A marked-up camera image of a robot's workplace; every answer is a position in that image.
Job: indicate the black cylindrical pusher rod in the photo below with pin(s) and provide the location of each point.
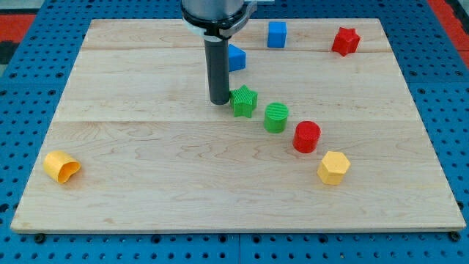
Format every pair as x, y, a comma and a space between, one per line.
217, 61

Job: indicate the yellow heart block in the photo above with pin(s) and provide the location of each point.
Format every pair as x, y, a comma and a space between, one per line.
60, 166

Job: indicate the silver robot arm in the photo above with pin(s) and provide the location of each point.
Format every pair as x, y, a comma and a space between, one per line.
216, 21

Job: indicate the wooden board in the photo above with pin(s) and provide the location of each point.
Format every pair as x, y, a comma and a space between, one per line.
158, 157

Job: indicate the blue triangular block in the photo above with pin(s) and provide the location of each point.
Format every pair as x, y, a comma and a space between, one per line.
237, 58

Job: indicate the green star block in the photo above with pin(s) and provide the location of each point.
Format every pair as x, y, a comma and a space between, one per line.
243, 101

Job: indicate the blue cube block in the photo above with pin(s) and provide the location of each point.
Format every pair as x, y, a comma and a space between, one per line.
277, 34

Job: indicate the green cylinder block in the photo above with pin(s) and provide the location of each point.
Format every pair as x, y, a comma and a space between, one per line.
276, 115

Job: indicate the red cylinder block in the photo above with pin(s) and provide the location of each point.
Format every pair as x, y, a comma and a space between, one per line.
306, 137

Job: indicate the red star block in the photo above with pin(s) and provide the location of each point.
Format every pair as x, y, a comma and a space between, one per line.
346, 41

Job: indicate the yellow hexagon block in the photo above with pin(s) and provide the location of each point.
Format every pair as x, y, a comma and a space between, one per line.
333, 167

